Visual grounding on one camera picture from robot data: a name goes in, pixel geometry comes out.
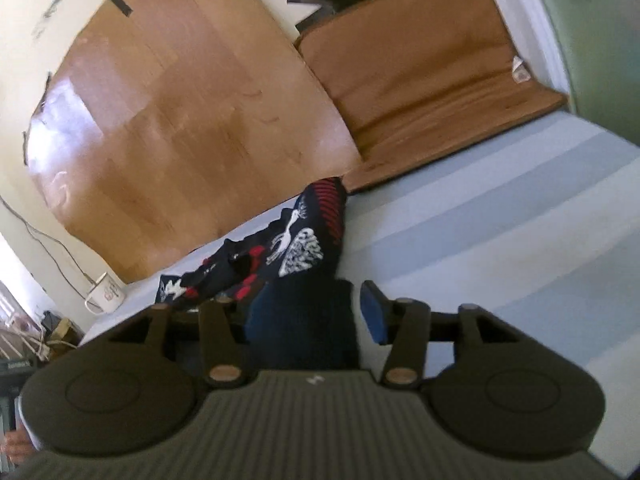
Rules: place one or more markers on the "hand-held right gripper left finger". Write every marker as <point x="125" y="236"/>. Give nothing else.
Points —
<point x="220" y="340"/>

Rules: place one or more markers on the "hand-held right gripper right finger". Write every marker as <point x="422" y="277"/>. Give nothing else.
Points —
<point x="376" y="312"/>

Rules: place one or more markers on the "black printed garment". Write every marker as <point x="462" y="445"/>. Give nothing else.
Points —
<point x="295" y="260"/>

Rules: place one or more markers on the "person's left hand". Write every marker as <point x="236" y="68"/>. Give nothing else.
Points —
<point x="17" y="449"/>

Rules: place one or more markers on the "white enamel mug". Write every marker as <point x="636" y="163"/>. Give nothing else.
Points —
<point x="107" y="297"/>

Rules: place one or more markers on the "striped light bed sheet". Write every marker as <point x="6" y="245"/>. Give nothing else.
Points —
<point x="500" y="220"/>

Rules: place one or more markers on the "wood-look board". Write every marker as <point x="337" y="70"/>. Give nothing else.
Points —
<point x="190" y="125"/>

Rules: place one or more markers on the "brown seat cushion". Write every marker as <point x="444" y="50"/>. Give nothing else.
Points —
<point x="425" y="75"/>

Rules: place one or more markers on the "green glass door panel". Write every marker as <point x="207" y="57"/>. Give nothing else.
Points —
<point x="595" y="35"/>

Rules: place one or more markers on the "white door frame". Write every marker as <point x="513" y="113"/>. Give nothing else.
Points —
<point x="545" y="25"/>

